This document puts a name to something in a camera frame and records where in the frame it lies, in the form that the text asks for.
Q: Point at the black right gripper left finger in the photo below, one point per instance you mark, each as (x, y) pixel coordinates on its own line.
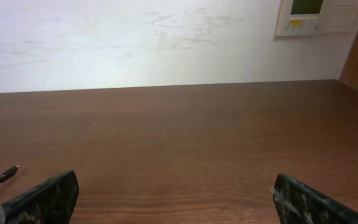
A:
(51, 202)

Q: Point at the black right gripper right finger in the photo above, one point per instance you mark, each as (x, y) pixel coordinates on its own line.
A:
(298, 203)

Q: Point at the white wall control panel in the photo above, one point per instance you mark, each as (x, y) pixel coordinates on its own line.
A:
(315, 17)

